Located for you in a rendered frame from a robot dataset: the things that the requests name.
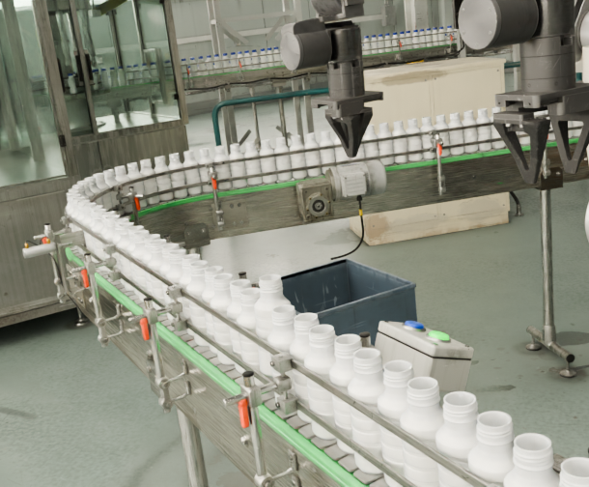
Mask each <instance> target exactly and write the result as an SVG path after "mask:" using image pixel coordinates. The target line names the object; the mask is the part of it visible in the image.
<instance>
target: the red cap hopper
mask: <svg viewBox="0 0 589 487"><path fill-rule="evenodd" d="M282 3H283V12H276V13H268V14H253V15H244V16H235V17H227V18H221V12H220V4H219V0H207V5H208V12H209V19H210V32H211V39H212V46H213V54H214V55H215V54H219V59H223V53H226V47H225V41H224V34H225V35H226V36H227V37H229V38H230V39H231V40H232V41H234V42H235V43H236V44H239V43H240V41H242V42H243V43H244V44H248V40H247V39H246V38H244V37H243V36H242V35H241V34H239V33H238V32H237V31H236V30H234V29H233V28H232V27H231V26H230V25H228V24H227V22H235V21H244V20H251V19H260V18H268V17H277V16H281V17H280V18H279V19H278V21H277V22H276V23H275V25H274V26H273V27H272V29H271V30H270V31H269V33H268V34H267V35H266V37H265V39H266V40H267V41H268V40H269V39H270V37H271V36H272V35H273V33H274V32H275V31H276V29H277V28H278V27H279V25H280V24H281V23H282V21H283V20H284V19H285V25H286V24H289V23H293V21H294V20H295V22H298V21H302V12H301V4H300V0H294V10H293V11H290V4H289V0H282ZM291 15H292V16H291ZM223 27H224V28H223ZM225 28H226V29H227V30H228V31H229V32H231V33H232V34H233V35H234V36H233V35H232V34H231V33H229V32H228V31H227V30H226V29H225ZM236 37H237V38H238V39H237V38H236ZM281 37H282V33H281V31H280V32H279V33H278V35H277V36H276V37H275V40H277V41H279V40H280V39H281ZM302 87H303V90H308V89H310V85H309V81H304V78H302ZM292 88H293V91H298V82H297V80H293V81H292ZM219 96H220V101H223V100H232V91H231V90H230V92H227V91H225V88H223V89H219ZM304 104H305V113H306V122H307V130H308V133H315V131H314V121H313V112H312V104H311V95H310V96H304ZM221 110H222V117H223V124H224V131H225V138H226V145H227V152H228V157H229V156H230V154H231V146H230V145H232V144H239V145H240V146H241V145H242V144H243V142H244V141H245V140H246V138H247V137H248V136H249V134H250V133H251V132H252V131H251V130H250V129H249V130H248V131H247V132H246V134H245V135H244V136H243V137H242V139H241V140H240V142H238V135H237V128H236V120H235V113H234V106H233V105H229V106H224V107H222V108H221ZM294 114H295V122H296V131H297V135H300V140H301V144H302V145H303V146H304V145H305V144H304V135H303V126H302V118H301V109H300V99H299V97H294Z"/></svg>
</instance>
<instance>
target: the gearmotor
mask: <svg viewBox="0 0 589 487"><path fill-rule="evenodd" d="M295 185H296V194H297V202H298V210H299V217H301V221H302V223H303V224H304V225H307V224H308V223H309V222H314V221H320V220H326V219H331V218H334V209H333V201H334V202H335V201H339V200H346V199H352V198H356V200H357V201H358V203H359V215H360V220H361V227H362V237H361V241H360V243H359V245H358V246H357V247H356V248H355V249H354V250H352V251H351V252H349V253H346V254H344V255H341V256H337V257H332V258H330V260H334V259H338V258H342V257H345V256H348V255H350V254H352V253H354V252H355V251H356V250H357V249H358V248H359V247H360V246H361V244H362V242H363V239H364V224H363V216H362V215H363V213H362V208H361V201H362V197H364V196H370V195H376V194H383V193H385V192H386V189H387V176H386V171H385V168H384V166H383V164H382V162H381V161H379V160H377V161H370V162H363V163H354V164H347V165H340V166H338V167H329V168H328V169H326V170H325V175H324V178H317V179H311V180H304V181H299V183H296V184H295Z"/></svg>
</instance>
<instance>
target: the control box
mask: <svg viewBox="0 0 589 487"><path fill-rule="evenodd" d="M430 331H433V330H431V329H427V328H425V327H424V328H423V329H416V328H412V327H409V326H406V325H405V323H399V322H388V321H380V322H379V332H378V334H377V339H376V344H375V347H376V348H377V349H378V350H380V355H381V356H382V364H383V366H384V364H385V363H387V362H389V361H392V360H399V359H400V360H407V361H409V362H411V363H412V368H413V370H414V371H413V372H414V378H416V377H431V378H434V379H436V380H437V385H438V386H439V391H443V392H454V391H465V386H466V382H467V377H468V373H469V368H470V364H471V359H472V356H473V351H474V350H473V348H471V347H469V346H467V345H464V344H463V343H461V342H458V341H456V340H454V339H452V338H449V339H448V340H443V339H438V338H434V337H431V336H429V333H430Z"/></svg>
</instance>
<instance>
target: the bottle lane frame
mask: <svg viewBox="0 0 589 487"><path fill-rule="evenodd" d="M79 275H80V279H81V284H82V286H83V287H84V288H85V285H84V281H83V276H82V274H81V272H79ZM95 277H96V283H97V287H98V296H99V302H100V307H101V312H102V317H103V318H104V319H107V318H111V317H115V316H116V315H117V309H116V303H117V304H118V305H119V306H120V310H121V316H119V317H118V318H117V319H115V320H112V321H108V322H107V325H106V326H105V329H106V334H107V335H110V334H114V333H117V332H119V331H120V326H119V320H121V321H122V322H123V326H124V332H122V333H121V334H120V335H118V336H115V337H111V338H110V341H111V342H112V343H113V344H114V345H115V346H116V347H117V348H118V349H119V350H120V351H121V352H122V353H123V354H124V355H125V356H126V357H127V358H128V359H129V360H130V361H131V362H132V363H133V364H134V365H135V366H136V367H137V368H138V369H139V370H140V371H141V372H142V373H143V374H144V375H145V376H146V377H147V378H148V379H150V378H149V373H148V372H147V370H146V368H147V357H149V358H152V359H154V354H153V349H152V343H151V338H150V339H149V340H144V337H143V332H142V328H141V325H140V323H139V322H135V323H131V324H130V323H129V322H128V318H129V317H133V316H136V315H140V314H143V309H142V308H141V307H140V306H139V305H137V304H136V303H135V302H134V301H132V300H131V299H130V298H128V297H127V296H126V295H125V294H123V293H122V292H121V291H120V290H118V289H117V288H116V287H115V286H113V285H112V284H111V283H109V282H108V281H107V280H105V279H104V278H103V276H100V275H99V274H98V273H97V272H96V273H95ZM83 295H84V300H85V304H86V309H85V308H84V307H83V306H82V305H81V304H80V307H81V311H82V312H83V313H84V314H85V315H86V316H87V317H88V318H89V319H90V320H91V321H92V322H93V323H94V324H95V319H96V318H97V317H96V312H95V308H94V303H93V298H92V292H91V287H90V282H89V287H87V288H85V290H84V291H83ZM95 325H96V324H95ZM96 326H97V325H96ZM156 328H157V333H158V339H159V345H160V351H161V356H162V361H163V367H164V373H165V376H166V377H167V378H168V379H169V378H172V377H175V376H178V375H181V373H182V366H181V362H182V358H183V359H184V360H185V361H186V367H187V373H188V374H187V375H186V374H185V375H184V376H183V377H182V378H181V379H178V380H175V381H172V382H170V386H169V387H168V389H169V395H170V397H171V398H175V397H178V396H181V395H184V394H185V393H186V389H185V386H184V383H185V381H184V379H187V380H188V381H189V384H190V390H191V394H188V395H187V396H186V397H185V398H184V399H181V400H178V401H175V402H174V405H175V406H176V407H177V408H178V409H179V410H180V411H181V412H182V413H183V414H184V415H185V416H186V417H187V418H188V419H189V420H190V421H191V422H192V423H193V424H194V425H195V426H196V427H197V428H198V429H199V430H200V431H201V432H202V433H203V434H204V435H205V436H206V437H207V438H208V439H209V440H210V441H211V442H212V443H213V444H214V445H215V446H216V447H217V448H218V449H219V450H220V451H221V452H222V453H223V454H224V455H225V456H226V457H227V458H228V459H229V460H230V461H231V462H232V463H233V464H234V465H235V466H236V467H237V468H238V469H239V470H240V471H241V472H242V473H243V474H244V475H245V476H246V477H247V478H248V479H249V480H250V481H251V482H252V483H253V484H254V485H255V486H256V487H258V486H257V485H256V484H255V482H254V477H255V475H256V473H257V470H256V463H255V456H254V449H253V443H252V436H251V429H250V423H249V426H248V427H246V428H242V426H241V422H240V416H239V410H238V406H237V404H235V405H232V406H229V407H226V408H225V407H224V406H223V403H222V400H223V399H226V398H229V397H231V396H234V395H237V394H240V386H239V385H238V384H237V383H236V382H235V380H232V379H231V378H229V377H228V376H227V375H226V373H223V372H222V371H220V370H219V369H218V368H217V366H214V365H213V364H212V363H210V360H207V359H205V358H204V357H202V354H199V353H197V352H196V351H195V350H194V348H191V347H190V346H189V345H187V342H183V341H182V340H181V338H180V337H177V336H176V335H175V334H174V333H173V332H171V331H170V330H168V329H167V328H166V327H164V326H163V325H162V324H161V323H160V322H158V323H156ZM149 337H150V333H149ZM258 407H259V414H260V422H261V428H262V435H263V442H264V449H265V457H266V469H267V472H268V473H269V474H270V475H271V476H274V475H276V474H279V473H282V472H284V471H286V470H288V469H289V468H290V467H291V465H290V460H289V457H288V455H289V449H291V450H292V451H293V452H294V453H295V456H296V463H297V471H293V472H292V473H290V474H289V475H287V476H284V477H282V478H279V479H277V480H274V481H275V484H274V487H293V484H292V474H294V475H295V476H296V477H297V478H298V479H299V487H370V484H372V483H369V484H364V483H362V482H361V481H360V480H359V479H357V478H356V477H355V476H354V475H353V473H354V472H356V471H354V472H348V471H347V470H346V469H344V468H343V467H342V466H341V465H339V460H341V459H339V460H333V459H332V458H330V457H329V456H328V455H327V454H325V453H324V449H319V448H318V447H317V446H315V445H314V444H312V443H311V439H306V438H305V437H304V436H302V435H301V434H300V433H299V432H298V429H299V428H298V429H294V428H293V427H292V426H291V425H289V424H288V423H287V420H286V419H285V420H283V419H282V418H281V417H279V416H278V415H276V414H275V411H271V410H270V409H269V408H268V407H266V406H265V402H264V403H262V405H261V406H258Z"/></svg>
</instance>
